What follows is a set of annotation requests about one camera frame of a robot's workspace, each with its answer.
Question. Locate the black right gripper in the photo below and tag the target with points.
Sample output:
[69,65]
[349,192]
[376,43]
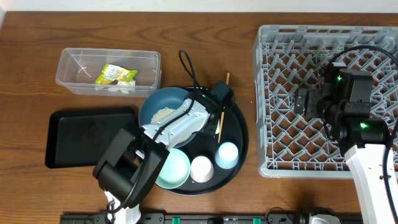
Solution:
[312,96]

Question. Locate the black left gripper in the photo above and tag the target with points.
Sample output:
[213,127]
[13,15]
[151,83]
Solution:
[216,121]

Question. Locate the blue plate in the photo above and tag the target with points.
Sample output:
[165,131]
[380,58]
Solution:
[161,99]

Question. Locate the light blue cup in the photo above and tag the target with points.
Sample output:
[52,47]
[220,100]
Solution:
[227,155]

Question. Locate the white rice pile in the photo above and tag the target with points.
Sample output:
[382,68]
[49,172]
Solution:
[160,114]

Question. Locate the yellow green snack wrapper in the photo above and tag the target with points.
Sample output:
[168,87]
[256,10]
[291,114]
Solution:
[110,73]

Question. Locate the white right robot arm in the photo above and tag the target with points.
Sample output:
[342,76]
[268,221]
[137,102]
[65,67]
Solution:
[343,102]

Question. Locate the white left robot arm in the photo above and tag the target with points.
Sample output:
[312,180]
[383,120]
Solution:
[128,169]

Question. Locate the grey plastic dishwasher rack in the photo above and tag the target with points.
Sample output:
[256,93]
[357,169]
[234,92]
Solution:
[287,57]

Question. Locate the clear plastic waste bin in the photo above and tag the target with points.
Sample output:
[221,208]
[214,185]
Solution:
[79,68]

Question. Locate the wooden chopstick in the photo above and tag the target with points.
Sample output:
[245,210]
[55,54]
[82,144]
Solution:
[222,114]

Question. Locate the round black serving tray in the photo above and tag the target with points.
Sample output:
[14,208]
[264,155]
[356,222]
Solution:
[235,131]

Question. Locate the white plastic spoon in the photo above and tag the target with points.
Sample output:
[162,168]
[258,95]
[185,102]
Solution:
[217,128]

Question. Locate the pale pink cup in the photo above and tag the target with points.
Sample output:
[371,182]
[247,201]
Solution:
[202,169]

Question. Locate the mint green bowl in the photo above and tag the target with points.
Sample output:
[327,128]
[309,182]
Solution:
[175,170]

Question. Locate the crumpled white tissue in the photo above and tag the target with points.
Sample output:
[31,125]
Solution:
[124,87]

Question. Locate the rectangular black tray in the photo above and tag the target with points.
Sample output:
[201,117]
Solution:
[80,137]

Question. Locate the black rail with green clips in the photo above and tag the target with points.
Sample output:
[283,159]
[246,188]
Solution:
[159,218]

